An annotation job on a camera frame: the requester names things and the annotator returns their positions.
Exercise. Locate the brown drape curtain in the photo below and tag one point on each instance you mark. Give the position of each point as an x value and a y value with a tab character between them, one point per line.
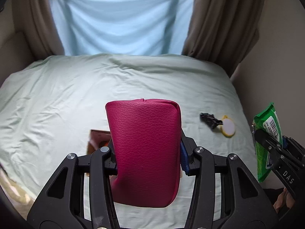
223	31
34	19

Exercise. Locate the magenta leather pouch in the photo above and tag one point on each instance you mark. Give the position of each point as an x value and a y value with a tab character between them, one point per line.
146	137

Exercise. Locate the pale green bed sheet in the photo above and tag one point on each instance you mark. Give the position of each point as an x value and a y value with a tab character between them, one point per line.
49	108

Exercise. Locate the green wet wipes pack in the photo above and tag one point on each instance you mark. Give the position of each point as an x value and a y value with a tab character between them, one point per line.
265	125

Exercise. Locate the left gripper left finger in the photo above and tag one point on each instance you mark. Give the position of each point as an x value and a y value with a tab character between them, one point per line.
110	163

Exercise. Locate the cardboard box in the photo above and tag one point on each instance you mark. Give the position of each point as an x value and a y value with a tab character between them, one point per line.
97	139

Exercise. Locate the light blue sheer curtain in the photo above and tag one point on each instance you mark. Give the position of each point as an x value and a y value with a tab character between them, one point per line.
133	27

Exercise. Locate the brown left drape curtain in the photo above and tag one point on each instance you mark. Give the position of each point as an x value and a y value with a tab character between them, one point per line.
34	19

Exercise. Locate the yellow rimmed white mesh sponge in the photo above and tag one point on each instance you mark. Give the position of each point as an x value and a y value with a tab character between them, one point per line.
228	127

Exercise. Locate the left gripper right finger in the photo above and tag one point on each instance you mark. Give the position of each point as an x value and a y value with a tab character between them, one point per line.
187	161

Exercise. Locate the person's right hand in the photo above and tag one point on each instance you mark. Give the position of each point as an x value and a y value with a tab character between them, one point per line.
284	199

